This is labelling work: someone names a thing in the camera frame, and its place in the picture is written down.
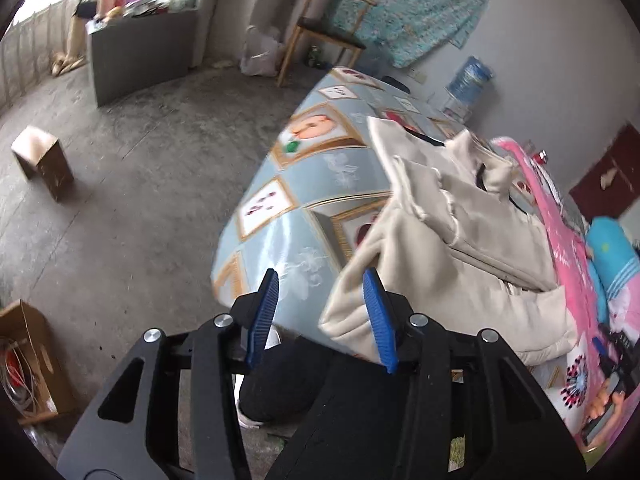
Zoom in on white water dispenser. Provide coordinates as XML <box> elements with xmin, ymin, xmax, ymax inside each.
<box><xmin>442</xmin><ymin>95</ymin><xmax>476</xmax><ymax>123</ymax></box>

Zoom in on blue pillow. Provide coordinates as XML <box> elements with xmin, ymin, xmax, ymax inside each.
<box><xmin>585</xmin><ymin>217</ymin><xmax>640</xmax><ymax>331</ymax></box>

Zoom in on grey cabinet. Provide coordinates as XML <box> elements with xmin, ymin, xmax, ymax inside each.
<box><xmin>87</xmin><ymin>7</ymin><xmax>198</xmax><ymax>108</ymax></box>

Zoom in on person's black pants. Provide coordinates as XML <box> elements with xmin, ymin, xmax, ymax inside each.
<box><xmin>237</xmin><ymin>335</ymin><xmax>501</xmax><ymax>480</ymax></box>

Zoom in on beige mannequin legs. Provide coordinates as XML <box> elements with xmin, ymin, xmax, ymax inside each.
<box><xmin>51</xmin><ymin>0</ymin><xmax>102</xmax><ymax>77</ymax></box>

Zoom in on silver quilted mat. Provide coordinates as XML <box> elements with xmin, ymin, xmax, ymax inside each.
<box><xmin>546</xmin><ymin>177</ymin><xmax>591</xmax><ymax>231</ymax></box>

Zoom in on person's right hand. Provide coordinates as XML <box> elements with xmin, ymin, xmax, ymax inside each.
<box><xmin>587</xmin><ymin>390</ymin><xmax>628</xmax><ymax>423</ymax></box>

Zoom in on cream jacket with black trim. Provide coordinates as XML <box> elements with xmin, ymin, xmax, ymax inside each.
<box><xmin>317</xmin><ymin>115</ymin><xmax>581</xmax><ymax>366</ymax></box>

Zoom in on open cardboard box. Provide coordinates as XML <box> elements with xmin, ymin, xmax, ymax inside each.
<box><xmin>0</xmin><ymin>300</ymin><xmax>76</xmax><ymax>426</ymax></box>

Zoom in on pink floral blanket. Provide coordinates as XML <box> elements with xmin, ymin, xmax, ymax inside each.
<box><xmin>492</xmin><ymin>135</ymin><xmax>640</xmax><ymax>456</ymax></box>

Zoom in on white plastic bag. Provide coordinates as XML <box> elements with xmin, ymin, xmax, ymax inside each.
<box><xmin>240</xmin><ymin>25</ymin><xmax>286</xmax><ymax>78</ymax></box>

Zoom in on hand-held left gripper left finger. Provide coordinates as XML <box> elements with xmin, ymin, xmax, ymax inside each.
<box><xmin>57</xmin><ymin>267</ymin><xmax>281</xmax><ymax>480</ymax></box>

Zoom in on dark red door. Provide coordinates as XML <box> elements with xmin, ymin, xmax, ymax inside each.
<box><xmin>570</xmin><ymin>122</ymin><xmax>640</xmax><ymax>221</ymax></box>

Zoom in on wooden chair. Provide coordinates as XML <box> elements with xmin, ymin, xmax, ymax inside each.
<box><xmin>277</xmin><ymin>0</ymin><xmax>378</xmax><ymax>88</ymax></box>

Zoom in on empty clear water jug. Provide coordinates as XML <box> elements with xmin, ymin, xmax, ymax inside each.
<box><xmin>357</xmin><ymin>52</ymin><xmax>396</xmax><ymax>81</ymax></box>

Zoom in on floral wall cloth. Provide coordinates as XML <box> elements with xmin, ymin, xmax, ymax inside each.
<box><xmin>320</xmin><ymin>0</ymin><xmax>496</xmax><ymax>68</ymax></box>

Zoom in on small cardboard box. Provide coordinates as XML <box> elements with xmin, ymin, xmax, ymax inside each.
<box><xmin>11</xmin><ymin>126</ymin><xmax>75</xmax><ymax>203</ymax></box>

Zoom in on blue water jug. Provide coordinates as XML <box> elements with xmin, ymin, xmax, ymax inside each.
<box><xmin>445</xmin><ymin>55</ymin><xmax>493</xmax><ymax>103</ymax></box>

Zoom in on fruit print tablecloth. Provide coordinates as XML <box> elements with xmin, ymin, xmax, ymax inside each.
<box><xmin>210</xmin><ymin>66</ymin><xmax>568</xmax><ymax>391</ymax></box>

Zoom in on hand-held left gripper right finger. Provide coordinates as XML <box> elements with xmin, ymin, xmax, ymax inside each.
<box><xmin>362</xmin><ymin>267</ymin><xmax>586</xmax><ymax>480</ymax></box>

